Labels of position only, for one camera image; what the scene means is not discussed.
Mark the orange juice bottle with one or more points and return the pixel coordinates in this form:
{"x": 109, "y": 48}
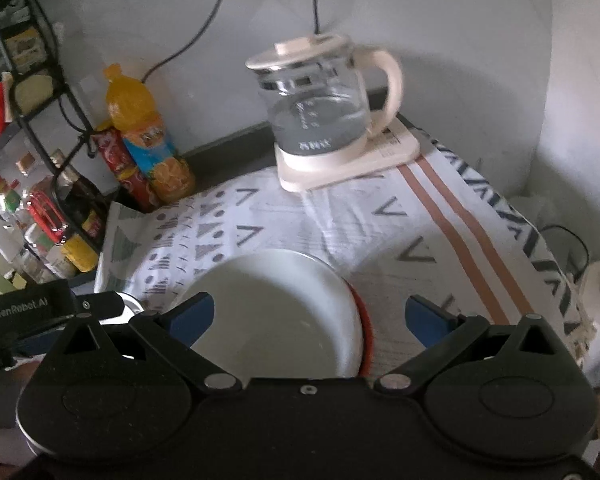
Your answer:
{"x": 152, "y": 155}

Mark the black metal rack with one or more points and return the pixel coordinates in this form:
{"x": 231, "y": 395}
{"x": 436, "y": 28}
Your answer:
{"x": 45, "y": 85}

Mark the patterned white cloth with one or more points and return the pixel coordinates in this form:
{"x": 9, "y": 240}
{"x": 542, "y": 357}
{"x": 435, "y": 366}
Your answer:
{"x": 380, "y": 240}

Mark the glass kettle with cream lid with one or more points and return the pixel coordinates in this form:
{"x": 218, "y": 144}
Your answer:
{"x": 320, "y": 105}

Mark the red-rimmed white bowl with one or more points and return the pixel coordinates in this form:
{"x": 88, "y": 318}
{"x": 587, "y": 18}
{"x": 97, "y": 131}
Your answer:
{"x": 366, "y": 330}

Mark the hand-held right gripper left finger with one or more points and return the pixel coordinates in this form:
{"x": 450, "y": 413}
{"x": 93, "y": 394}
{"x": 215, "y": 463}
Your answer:
{"x": 194, "y": 316}

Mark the red-capped seasoning bottle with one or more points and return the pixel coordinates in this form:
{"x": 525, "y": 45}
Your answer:
{"x": 6, "y": 197}

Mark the cream kettle base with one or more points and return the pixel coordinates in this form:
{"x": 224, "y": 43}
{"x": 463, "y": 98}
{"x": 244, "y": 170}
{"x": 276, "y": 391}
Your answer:
{"x": 380, "y": 160}

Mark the dark sauce bottle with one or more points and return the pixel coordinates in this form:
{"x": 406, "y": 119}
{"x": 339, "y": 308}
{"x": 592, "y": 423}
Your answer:
{"x": 85, "y": 205}

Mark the pale white ceramic bowl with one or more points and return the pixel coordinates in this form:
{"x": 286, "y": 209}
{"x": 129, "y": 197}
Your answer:
{"x": 280, "y": 310}

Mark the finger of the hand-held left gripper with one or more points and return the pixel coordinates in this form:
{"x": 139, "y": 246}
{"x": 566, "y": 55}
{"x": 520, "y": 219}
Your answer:
{"x": 102, "y": 306}

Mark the yellow jar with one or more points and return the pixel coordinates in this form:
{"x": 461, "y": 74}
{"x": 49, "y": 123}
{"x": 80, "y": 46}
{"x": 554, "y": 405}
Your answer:
{"x": 80, "y": 254}

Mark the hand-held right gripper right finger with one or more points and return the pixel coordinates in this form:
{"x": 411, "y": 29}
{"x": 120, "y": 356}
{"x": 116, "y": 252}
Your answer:
{"x": 425, "y": 321}

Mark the yellow food packet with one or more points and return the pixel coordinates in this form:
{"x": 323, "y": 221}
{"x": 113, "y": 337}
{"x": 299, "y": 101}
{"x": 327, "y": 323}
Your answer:
{"x": 36, "y": 92}
{"x": 26, "y": 49}

